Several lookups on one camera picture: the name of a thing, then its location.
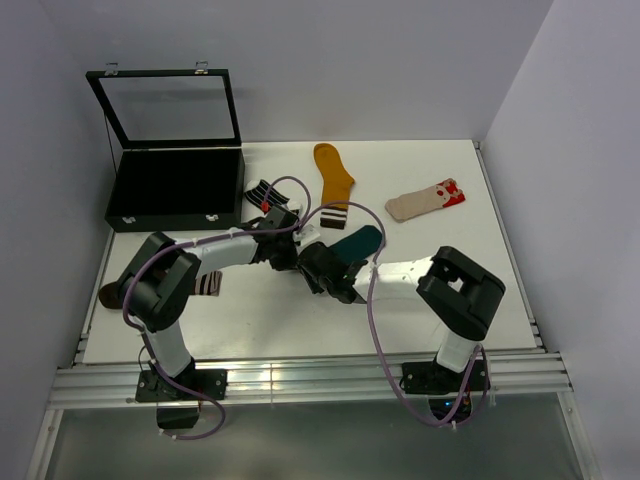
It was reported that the teal sock with red heel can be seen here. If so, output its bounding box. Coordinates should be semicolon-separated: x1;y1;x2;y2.
329;225;383;264

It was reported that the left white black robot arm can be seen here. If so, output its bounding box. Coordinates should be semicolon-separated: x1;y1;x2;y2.
117;206;300;401

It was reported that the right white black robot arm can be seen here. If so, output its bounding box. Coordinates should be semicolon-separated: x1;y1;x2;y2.
298;242;506;395

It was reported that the black white striped ankle sock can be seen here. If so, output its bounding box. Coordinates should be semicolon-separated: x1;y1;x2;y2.
243;179;302;216

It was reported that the brown pink striped sock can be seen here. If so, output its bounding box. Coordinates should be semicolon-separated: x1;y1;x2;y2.
98;271;223;310

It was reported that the mustard yellow striped sock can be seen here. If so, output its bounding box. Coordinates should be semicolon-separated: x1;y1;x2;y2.
313;143;355;230

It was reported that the black glass-lid display box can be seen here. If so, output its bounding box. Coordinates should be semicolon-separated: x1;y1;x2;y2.
85;62;245;233

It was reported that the beige red reindeer sock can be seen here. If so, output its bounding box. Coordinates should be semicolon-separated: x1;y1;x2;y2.
385;178;466;223

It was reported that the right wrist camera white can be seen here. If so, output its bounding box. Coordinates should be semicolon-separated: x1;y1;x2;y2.
292;225;321;246

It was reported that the aluminium mounting rail frame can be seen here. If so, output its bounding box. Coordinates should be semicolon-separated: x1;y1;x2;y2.
28;140;601;479

